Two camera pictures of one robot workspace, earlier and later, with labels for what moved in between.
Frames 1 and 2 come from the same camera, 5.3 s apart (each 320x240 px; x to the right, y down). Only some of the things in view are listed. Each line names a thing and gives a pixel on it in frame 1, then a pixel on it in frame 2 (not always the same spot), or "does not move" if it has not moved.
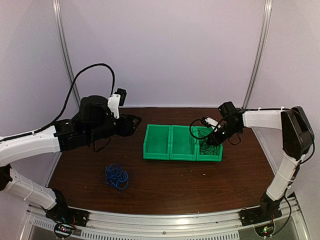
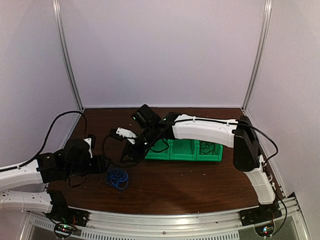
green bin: [183, 143] does not move
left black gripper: [127, 129] -> [99, 165]
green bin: [205, 151] does not move
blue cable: [115, 176] does not move
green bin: [156, 144] does not move
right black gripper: [217, 141] -> [137, 153]
